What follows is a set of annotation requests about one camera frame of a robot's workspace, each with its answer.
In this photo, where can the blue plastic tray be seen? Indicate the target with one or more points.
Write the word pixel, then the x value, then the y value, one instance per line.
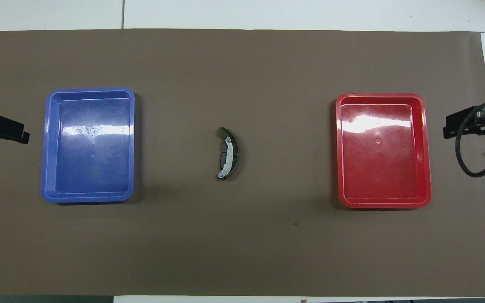
pixel 89 168

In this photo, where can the curved brake shoe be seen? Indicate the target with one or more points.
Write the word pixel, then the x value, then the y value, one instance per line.
pixel 227 155

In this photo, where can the brown table mat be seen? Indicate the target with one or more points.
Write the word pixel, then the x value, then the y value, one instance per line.
pixel 242 75

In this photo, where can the dark brake pad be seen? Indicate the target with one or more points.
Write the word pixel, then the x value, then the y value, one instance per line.
pixel 236 155

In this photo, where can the red plastic tray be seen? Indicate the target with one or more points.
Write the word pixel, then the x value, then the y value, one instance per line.
pixel 383 168

